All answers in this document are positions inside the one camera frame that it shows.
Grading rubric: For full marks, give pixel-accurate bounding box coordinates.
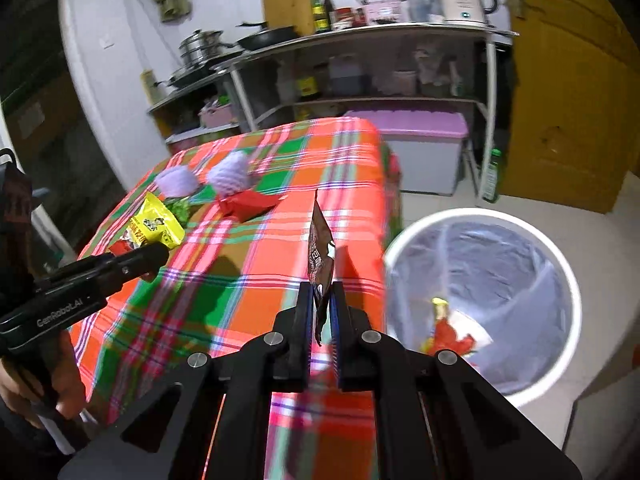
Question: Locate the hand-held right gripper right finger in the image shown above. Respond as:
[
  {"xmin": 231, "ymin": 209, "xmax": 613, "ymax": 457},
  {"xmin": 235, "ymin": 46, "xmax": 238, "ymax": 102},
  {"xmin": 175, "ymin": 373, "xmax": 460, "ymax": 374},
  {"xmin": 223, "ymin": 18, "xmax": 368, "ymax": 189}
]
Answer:
[{"xmin": 330, "ymin": 280, "xmax": 584, "ymax": 480}]

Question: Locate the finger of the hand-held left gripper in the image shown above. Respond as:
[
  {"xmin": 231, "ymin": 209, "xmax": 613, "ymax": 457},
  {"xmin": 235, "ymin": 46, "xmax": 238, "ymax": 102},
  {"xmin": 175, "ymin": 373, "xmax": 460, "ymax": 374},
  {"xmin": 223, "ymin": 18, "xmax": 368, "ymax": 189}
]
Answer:
[{"xmin": 97, "ymin": 242, "xmax": 171, "ymax": 292}]

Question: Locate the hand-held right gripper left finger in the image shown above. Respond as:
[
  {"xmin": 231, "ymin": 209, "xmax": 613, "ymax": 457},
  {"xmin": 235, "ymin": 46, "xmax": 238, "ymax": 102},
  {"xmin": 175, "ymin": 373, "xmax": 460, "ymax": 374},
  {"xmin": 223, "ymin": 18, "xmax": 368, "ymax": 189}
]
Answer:
[{"xmin": 60, "ymin": 280, "xmax": 316, "ymax": 480}]

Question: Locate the yellow snack packet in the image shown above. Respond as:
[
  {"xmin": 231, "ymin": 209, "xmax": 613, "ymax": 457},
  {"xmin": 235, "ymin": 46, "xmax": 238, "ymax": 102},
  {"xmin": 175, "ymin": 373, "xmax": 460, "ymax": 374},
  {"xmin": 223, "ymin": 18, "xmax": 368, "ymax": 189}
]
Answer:
[{"xmin": 109, "ymin": 191, "xmax": 187, "ymax": 282}]

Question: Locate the brown snack wrapper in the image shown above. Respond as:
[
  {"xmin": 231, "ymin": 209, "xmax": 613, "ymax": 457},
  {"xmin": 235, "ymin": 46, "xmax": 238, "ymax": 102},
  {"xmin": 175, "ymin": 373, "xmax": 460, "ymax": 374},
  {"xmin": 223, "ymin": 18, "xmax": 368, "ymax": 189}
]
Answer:
[{"xmin": 305, "ymin": 189, "xmax": 339, "ymax": 347}]

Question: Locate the golden yellow snack wrapper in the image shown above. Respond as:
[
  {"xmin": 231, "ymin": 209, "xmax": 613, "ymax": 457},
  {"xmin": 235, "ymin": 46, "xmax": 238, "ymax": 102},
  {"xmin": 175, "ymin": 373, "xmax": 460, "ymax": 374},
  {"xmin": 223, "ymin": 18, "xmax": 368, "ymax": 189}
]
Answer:
[{"xmin": 419, "ymin": 296, "xmax": 452, "ymax": 354}]

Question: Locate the red plastic bag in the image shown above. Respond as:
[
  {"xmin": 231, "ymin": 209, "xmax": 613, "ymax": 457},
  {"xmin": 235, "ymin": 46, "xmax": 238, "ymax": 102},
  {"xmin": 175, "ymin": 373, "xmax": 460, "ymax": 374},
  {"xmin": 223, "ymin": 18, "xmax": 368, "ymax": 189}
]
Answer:
[{"xmin": 431, "ymin": 319, "xmax": 477, "ymax": 359}]

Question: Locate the white paper bag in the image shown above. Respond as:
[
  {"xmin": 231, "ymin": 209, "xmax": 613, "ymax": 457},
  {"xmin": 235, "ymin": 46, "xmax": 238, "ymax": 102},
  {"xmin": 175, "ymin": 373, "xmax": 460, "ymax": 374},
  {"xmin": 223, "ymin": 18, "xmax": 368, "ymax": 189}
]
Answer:
[{"xmin": 449, "ymin": 309, "xmax": 494, "ymax": 349}]

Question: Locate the white trash bin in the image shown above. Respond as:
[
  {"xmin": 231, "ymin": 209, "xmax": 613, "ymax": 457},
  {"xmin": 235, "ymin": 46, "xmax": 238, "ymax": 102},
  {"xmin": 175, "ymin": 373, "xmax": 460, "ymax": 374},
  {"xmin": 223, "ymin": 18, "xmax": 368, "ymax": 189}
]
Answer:
[{"xmin": 381, "ymin": 207, "xmax": 584, "ymax": 409}]

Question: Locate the person's left hand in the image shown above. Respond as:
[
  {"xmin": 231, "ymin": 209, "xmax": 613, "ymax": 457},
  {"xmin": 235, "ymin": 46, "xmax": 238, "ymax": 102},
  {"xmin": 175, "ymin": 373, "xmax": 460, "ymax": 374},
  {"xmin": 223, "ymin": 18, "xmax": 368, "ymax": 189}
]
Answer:
[{"xmin": 0, "ymin": 330, "xmax": 87, "ymax": 429}]

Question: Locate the green wrapper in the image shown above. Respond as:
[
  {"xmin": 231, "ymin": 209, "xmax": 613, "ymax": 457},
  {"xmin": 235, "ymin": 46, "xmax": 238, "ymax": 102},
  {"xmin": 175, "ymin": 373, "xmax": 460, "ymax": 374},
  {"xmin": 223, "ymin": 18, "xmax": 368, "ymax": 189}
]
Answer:
[{"xmin": 166, "ymin": 196, "xmax": 195, "ymax": 227}]

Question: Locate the plaid tablecloth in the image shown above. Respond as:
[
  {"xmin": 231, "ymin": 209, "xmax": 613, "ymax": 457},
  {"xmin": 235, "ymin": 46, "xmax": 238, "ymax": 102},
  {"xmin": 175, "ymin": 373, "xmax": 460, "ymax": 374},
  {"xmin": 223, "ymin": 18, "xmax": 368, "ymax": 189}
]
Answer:
[{"xmin": 67, "ymin": 116, "xmax": 404, "ymax": 480}]

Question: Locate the red wrapper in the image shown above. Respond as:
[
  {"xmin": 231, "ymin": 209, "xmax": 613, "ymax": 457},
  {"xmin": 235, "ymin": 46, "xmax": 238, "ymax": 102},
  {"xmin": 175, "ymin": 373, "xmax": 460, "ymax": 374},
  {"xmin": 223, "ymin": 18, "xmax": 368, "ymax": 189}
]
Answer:
[{"xmin": 216, "ymin": 189, "xmax": 289, "ymax": 222}]

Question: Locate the low side shelf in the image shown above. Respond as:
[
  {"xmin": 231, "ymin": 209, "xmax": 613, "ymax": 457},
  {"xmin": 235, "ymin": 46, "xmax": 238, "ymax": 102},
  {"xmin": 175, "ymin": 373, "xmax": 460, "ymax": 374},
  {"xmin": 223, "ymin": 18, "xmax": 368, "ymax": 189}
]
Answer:
[{"xmin": 146, "ymin": 71, "xmax": 242, "ymax": 157}]

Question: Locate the pink plastic basket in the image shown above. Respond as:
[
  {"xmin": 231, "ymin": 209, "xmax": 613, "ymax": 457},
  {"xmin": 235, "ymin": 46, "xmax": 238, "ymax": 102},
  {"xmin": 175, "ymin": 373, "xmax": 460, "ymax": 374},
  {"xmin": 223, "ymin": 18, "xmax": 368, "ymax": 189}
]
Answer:
[{"xmin": 198, "ymin": 102, "xmax": 239, "ymax": 129}]

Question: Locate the clear plastic bin liner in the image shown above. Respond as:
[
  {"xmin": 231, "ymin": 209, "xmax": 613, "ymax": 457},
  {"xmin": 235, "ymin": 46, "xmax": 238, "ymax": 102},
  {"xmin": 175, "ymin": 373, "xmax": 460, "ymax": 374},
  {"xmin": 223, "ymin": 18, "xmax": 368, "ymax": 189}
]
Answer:
[{"xmin": 389, "ymin": 221, "xmax": 572, "ymax": 397}]

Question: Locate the yellowed power strip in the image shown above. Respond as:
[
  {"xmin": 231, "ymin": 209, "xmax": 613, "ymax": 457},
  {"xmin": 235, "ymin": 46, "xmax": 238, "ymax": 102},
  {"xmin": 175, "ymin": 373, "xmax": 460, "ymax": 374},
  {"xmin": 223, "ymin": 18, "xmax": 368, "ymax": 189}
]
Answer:
[{"xmin": 140, "ymin": 68, "xmax": 157, "ymax": 106}]

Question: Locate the purple lidded storage box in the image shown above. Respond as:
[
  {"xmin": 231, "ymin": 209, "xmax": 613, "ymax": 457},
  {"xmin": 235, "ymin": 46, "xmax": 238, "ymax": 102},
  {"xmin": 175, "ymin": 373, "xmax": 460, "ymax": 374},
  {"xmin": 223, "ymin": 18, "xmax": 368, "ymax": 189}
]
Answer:
[{"xmin": 344, "ymin": 109, "xmax": 470, "ymax": 198}]

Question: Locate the black induction cooker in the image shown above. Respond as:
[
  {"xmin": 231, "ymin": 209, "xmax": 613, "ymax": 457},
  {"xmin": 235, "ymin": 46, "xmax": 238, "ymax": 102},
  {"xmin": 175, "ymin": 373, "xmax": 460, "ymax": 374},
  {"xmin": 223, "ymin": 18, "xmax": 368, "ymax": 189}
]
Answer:
[{"xmin": 154, "ymin": 61, "xmax": 222, "ymax": 89}]

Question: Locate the steel steamer pot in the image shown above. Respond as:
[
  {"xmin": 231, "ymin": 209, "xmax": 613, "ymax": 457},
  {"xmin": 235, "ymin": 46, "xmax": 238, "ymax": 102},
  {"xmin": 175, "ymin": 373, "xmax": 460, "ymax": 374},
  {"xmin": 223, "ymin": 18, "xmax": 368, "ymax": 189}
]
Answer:
[{"xmin": 178, "ymin": 29, "xmax": 237, "ymax": 66}]

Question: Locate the grey plastic jug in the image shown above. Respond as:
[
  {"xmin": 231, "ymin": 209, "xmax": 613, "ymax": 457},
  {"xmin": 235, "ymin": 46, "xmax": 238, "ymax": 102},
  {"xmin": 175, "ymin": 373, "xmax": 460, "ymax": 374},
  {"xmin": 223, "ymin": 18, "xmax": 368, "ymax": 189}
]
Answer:
[{"xmin": 327, "ymin": 54, "xmax": 369, "ymax": 97}]

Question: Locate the black frying pan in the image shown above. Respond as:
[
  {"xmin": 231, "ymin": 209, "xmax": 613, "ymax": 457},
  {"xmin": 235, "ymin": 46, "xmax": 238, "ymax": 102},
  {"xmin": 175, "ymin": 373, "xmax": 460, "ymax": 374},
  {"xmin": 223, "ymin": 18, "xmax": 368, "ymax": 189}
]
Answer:
[{"xmin": 234, "ymin": 20, "xmax": 299, "ymax": 52}]

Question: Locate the bundle of plastic bags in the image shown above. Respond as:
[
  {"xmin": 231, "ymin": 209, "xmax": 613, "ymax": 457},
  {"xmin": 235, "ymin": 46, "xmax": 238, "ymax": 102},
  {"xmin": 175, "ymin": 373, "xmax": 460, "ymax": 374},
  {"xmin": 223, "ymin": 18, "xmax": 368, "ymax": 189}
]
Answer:
[{"xmin": 412, "ymin": 44, "xmax": 452, "ymax": 97}]

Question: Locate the metal kitchen shelf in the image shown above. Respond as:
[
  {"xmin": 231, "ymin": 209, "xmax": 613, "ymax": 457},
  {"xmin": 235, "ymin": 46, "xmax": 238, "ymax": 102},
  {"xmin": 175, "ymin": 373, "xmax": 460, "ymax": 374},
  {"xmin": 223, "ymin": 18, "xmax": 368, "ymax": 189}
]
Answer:
[{"xmin": 209, "ymin": 21, "xmax": 517, "ymax": 202}]

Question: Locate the wooden cutting board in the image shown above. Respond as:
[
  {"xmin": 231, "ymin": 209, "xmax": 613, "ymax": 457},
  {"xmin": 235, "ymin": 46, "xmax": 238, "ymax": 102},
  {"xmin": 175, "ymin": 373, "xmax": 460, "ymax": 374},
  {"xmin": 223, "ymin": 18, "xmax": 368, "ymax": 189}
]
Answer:
[{"xmin": 260, "ymin": 0, "xmax": 317, "ymax": 37}]

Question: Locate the pink utensil box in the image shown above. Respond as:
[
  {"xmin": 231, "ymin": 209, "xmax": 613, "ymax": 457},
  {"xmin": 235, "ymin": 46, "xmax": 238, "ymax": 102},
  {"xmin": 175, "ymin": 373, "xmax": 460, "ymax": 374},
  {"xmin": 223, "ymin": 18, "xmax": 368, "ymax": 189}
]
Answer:
[{"xmin": 345, "ymin": 0, "xmax": 404, "ymax": 26}]

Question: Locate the clear plastic container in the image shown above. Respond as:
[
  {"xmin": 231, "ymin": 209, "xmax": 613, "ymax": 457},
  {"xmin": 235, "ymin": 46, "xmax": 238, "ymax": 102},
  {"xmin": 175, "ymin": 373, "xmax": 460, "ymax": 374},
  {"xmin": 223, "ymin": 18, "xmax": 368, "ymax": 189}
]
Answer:
[{"xmin": 399, "ymin": 0, "xmax": 444, "ymax": 24}]

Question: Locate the yellow wooden door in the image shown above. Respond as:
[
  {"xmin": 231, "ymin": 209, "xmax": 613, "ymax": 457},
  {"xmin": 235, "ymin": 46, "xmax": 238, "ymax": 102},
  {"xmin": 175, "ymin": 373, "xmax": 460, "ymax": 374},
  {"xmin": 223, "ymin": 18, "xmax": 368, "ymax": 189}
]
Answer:
[{"xmin": 496, "ymin": 0, "xmax": 640, "ymax": 214}]

